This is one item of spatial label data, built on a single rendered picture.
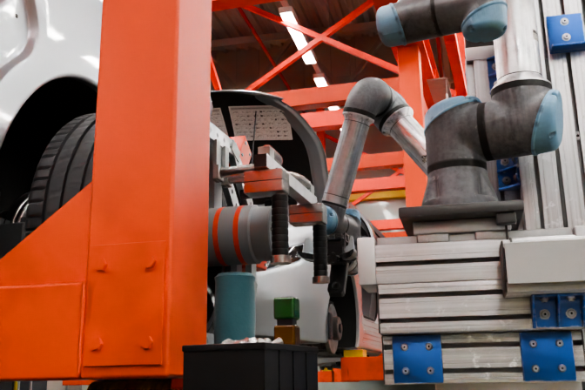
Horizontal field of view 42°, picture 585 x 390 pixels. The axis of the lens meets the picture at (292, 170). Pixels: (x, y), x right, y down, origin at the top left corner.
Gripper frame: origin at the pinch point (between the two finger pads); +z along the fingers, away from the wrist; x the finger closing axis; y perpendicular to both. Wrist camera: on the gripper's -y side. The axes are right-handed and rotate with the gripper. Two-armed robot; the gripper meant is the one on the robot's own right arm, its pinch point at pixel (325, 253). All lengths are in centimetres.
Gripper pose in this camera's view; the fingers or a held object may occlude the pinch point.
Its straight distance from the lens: 197.0
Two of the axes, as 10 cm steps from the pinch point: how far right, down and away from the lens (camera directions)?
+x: 9.6, -0.7, -2.7
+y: 0.0, -9.6, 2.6
